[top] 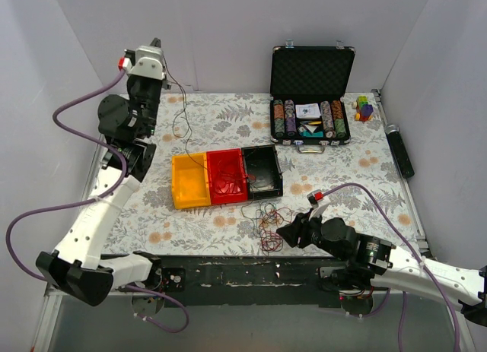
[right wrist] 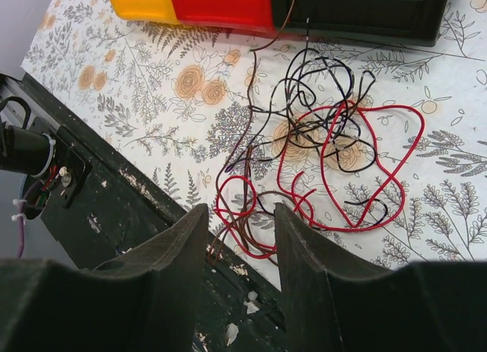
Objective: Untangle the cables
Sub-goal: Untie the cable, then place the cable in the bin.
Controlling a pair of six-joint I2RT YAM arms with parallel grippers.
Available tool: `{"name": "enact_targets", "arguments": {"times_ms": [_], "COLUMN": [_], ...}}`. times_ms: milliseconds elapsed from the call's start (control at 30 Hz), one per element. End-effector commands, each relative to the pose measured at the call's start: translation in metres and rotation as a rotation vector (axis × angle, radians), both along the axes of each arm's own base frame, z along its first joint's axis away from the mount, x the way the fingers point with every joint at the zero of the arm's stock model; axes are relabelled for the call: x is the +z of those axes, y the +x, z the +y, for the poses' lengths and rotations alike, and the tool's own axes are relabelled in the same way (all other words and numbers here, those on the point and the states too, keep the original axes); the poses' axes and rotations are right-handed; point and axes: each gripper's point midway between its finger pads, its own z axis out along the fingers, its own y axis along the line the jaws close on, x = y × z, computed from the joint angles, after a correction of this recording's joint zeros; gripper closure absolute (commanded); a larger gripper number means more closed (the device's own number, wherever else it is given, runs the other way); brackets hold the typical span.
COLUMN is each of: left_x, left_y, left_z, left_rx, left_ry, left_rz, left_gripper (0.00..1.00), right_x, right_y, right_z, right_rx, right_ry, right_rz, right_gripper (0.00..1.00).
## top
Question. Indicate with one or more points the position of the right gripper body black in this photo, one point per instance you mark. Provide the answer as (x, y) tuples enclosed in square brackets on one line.
[(300, 233)]

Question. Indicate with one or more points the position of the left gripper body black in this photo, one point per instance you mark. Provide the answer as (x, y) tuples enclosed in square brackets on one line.
[(144, 83)]

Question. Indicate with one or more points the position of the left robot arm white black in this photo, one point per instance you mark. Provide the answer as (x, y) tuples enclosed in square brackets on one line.
[(75, 265)]

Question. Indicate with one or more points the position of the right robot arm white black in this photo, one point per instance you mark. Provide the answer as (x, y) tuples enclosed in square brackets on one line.
[(374, 262)]

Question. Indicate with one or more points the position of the black plastic bin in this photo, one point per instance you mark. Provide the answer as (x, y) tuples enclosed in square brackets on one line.
[(264, 176)]

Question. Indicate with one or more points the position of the floral table mat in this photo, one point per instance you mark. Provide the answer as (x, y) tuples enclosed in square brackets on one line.
[(365, 188)]

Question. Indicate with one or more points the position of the red plastic bin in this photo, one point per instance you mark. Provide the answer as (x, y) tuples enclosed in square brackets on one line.
[(227, 177)]

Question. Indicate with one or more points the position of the yellow plastic bin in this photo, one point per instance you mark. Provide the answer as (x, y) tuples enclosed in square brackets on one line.
[(189, 181)]

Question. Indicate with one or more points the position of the white playing card deck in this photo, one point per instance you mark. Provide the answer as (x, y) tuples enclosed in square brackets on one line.
[(308, 111)]

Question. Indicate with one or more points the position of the black poker chip case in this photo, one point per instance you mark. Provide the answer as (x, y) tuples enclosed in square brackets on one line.
[(310, 74)]

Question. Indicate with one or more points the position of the black cylindrical flashlight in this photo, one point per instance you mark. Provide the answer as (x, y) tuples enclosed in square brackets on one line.
[(399, 152)]

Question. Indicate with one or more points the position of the colourful toy block train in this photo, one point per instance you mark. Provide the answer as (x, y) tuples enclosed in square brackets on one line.
[(363, 109)]

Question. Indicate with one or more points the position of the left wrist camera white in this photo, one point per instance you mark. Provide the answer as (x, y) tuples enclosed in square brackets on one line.
[(145, 61)]

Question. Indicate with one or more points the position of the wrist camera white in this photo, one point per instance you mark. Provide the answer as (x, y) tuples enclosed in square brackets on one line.
[(145, 61), (318, 202)]

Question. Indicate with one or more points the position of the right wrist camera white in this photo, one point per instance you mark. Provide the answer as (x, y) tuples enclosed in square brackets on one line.
[(318, 202)]

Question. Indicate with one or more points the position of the aluminium frame rail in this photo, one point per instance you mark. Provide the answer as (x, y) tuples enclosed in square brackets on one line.
[(51, 291)]

